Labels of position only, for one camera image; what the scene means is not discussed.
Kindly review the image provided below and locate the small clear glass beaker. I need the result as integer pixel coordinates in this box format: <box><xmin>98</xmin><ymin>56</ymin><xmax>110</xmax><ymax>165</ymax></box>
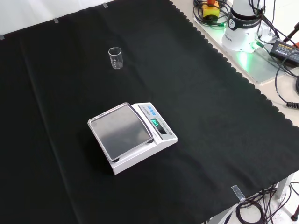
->
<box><xmin>108</xmin><ymin>47</ymin><xmax>124</xmax><ymax>70</ymax></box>

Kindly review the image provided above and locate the white electronic balance steel pan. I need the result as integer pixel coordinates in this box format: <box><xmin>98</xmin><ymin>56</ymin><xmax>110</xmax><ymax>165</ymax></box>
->
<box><xmin>87</xmin><ymin>102</ymin><xmax>178</xmax><ymax>175</ymax></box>

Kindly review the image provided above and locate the black bench cloth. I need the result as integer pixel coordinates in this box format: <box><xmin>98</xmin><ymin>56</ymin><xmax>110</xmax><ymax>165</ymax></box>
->
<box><xmin>0</xmin><ymin>0</ymin><xmax>299</xmax><ymax>224</ymax></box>

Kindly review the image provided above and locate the yellow stop button box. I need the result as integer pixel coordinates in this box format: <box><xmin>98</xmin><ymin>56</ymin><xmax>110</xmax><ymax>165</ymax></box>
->
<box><xmin>202</xmin><ymin>0</ymin><xmax>221</xmax><ymax>23</ymax></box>

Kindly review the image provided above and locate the pale base board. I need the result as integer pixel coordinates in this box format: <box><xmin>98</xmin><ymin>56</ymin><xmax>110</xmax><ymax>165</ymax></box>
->
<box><xmin>192</xmin><ymin>9</ymin><xmax>299</xmax><ymax>85</ymax></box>

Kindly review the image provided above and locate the black power adapter brick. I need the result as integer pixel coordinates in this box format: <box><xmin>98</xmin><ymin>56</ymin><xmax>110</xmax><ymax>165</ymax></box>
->
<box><xmin>270</xmin><ymin>40</ymin><xmax>299</xmax><ymax>63</ymax></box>

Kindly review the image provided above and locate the grey table leg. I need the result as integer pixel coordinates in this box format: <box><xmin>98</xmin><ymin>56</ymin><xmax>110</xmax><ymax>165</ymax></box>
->
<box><xmin>277</xmin><ymin>172</ymin><xmax>295</xmax><ymax>199</ymax></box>

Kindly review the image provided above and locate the dark tripod leg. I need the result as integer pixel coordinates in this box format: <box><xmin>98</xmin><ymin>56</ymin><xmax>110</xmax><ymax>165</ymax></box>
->
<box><xmin>286</xmin><ymin>21</ymin><xmax>299</xmax><ymax>45</ymax></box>

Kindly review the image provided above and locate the black stop button cable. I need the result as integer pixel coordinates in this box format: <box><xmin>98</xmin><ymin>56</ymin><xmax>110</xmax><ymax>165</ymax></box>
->
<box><xmin>192</xmin><ymin>0</ymin><xmax>232</xmax><ymax>28</ymax></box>

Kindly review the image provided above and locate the black adapter cable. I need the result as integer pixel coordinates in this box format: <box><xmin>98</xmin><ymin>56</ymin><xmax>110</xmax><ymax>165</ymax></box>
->
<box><xmin>274</xmin><ymin>57</ymin><xmax>299</xmax><ymax>108</ymax></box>

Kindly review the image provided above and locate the black floor cable bundle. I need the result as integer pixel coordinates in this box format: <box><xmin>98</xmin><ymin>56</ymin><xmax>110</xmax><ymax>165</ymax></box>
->
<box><xmin>235</xmin><ymin>183</ymin><xmax>295</xmax><ymax>224</ymax></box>

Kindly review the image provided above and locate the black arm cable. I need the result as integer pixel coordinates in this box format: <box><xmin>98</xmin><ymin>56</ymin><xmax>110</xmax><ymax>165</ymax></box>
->
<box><xmin>248</xmin><ymin>0</ymin><xmax>282</xmax><ymax>42</ymax></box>

